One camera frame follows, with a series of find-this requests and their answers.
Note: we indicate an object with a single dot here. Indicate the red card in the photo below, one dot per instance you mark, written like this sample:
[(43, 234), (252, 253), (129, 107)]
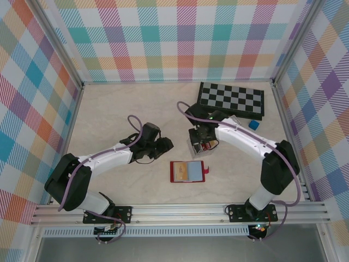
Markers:
[(211, 146)]

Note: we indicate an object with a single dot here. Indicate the clear plastic card box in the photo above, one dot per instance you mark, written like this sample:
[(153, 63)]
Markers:
[(207, 153)]

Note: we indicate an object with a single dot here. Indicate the grey striped card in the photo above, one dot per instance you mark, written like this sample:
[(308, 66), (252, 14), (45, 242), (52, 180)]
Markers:
[(197, 150)]

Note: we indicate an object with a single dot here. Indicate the red leather card holder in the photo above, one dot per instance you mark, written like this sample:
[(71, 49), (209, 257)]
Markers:
[(172, 174)]

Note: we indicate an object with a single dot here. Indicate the gold printed card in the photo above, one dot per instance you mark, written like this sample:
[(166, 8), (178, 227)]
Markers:
[(181, 172)]

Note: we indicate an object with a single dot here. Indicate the light blue card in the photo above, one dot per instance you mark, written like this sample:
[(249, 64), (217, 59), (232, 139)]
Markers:
[(195, 171)]

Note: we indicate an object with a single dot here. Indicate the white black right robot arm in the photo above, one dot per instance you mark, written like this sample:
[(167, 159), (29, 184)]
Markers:
[(240, 142)]

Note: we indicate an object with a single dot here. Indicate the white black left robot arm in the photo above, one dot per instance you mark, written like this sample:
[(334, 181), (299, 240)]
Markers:
[(111, 162)]

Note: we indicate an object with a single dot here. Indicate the blue playing card deck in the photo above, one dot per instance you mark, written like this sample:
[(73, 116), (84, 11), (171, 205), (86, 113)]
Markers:
[(236, 120)]

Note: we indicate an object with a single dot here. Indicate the black grey folding chessboard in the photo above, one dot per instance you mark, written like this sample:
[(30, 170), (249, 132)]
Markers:
[(231, 95)]

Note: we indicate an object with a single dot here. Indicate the small blue cube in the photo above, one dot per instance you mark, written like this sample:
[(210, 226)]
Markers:
[(253, 124)]

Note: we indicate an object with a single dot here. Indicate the aluminium mounting rail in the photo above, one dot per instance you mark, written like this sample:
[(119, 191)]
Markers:
[(177, 213)]

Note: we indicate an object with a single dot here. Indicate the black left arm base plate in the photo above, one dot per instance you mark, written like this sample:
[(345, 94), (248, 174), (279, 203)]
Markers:
[(125, 214)]

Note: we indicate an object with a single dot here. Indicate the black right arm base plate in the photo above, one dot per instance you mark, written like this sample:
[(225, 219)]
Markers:
[(235, 213)]

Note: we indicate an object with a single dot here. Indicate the aluminium left side rail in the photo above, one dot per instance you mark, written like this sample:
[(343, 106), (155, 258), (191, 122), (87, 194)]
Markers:
[(66, 142)]

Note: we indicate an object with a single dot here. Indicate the aluminium right side rail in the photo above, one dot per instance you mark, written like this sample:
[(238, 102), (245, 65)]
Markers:
[(287, 122)]

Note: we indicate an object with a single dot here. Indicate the aluminium right frame post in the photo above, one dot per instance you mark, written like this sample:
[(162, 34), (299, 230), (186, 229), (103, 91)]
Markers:
[(296, 41)]

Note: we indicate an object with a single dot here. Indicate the aluminium frame post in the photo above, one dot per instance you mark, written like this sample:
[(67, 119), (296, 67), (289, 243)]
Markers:
[(63, 45), (296, 41)]

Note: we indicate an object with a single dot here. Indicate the aluminium left frame post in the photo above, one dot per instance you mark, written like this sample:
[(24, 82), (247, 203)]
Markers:
[(63, 45)]

